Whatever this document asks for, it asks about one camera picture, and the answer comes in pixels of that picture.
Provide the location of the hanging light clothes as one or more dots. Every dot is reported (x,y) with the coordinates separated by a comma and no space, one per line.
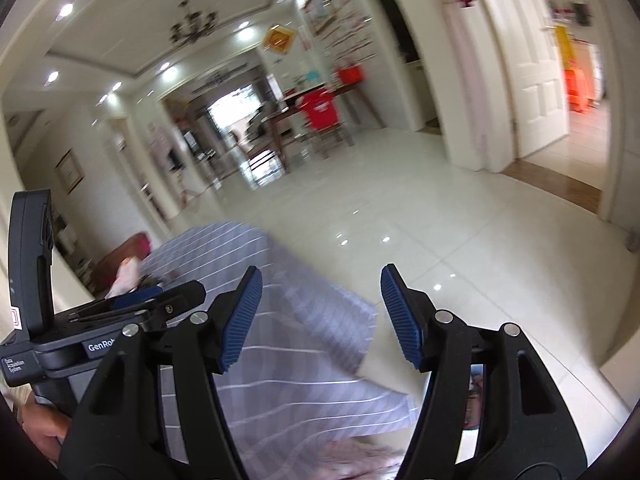
(165,145)

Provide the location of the small dark chandelier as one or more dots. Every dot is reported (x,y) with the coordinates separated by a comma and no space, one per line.
(217,80)

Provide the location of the red gift bag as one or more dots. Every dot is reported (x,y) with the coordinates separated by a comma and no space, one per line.
(349,74)

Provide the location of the purple checked tablecloth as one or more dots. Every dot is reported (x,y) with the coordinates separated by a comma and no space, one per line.
(310,360)

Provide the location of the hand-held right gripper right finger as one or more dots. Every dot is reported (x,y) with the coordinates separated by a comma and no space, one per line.
(400,310)

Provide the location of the person's left hand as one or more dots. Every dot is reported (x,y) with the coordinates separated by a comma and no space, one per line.
(47,425)

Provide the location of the white panel door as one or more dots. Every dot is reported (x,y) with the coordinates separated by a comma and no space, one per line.
(525,60)

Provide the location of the recessed ceiling spotlights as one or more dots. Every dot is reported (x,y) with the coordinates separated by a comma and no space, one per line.
(65,10)

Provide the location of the pink floral curtain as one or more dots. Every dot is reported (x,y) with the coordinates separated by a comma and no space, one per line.
(470,85)

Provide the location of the rows of wall certificates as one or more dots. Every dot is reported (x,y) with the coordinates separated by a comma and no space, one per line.
(350,35)

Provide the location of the pink patterned cloth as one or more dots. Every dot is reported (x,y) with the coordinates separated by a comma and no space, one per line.
(360,460)

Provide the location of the wooden dining table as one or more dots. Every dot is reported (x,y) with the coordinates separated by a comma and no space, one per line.
(280,117)

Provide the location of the orange plastic stool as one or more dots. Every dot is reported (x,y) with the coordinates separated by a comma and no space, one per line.
(582,90)

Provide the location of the large black chandelier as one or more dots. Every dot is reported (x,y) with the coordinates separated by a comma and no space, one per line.
(192,25)

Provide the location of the framed flower picture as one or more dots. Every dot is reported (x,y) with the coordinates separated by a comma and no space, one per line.
(320,10)

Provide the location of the teal box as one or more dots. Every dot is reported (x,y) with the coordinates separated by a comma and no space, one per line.
(310,76)

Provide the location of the framed ink painting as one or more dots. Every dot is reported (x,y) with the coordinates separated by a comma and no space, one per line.
(68,171)

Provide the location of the red diamond wall decoration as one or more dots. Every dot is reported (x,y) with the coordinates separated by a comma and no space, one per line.
(280,40)

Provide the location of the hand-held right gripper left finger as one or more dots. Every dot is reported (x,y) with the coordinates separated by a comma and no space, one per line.
(240,320)

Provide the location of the yellow board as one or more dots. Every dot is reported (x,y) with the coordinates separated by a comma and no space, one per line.
(562,47)

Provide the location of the wooden dining chair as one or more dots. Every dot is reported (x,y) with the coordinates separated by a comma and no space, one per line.
(260,160)

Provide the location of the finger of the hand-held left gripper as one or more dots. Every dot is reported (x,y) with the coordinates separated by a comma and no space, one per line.
(135,299)
(185,296)

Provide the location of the white metal rack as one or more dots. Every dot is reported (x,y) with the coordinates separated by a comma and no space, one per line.
(72,245)

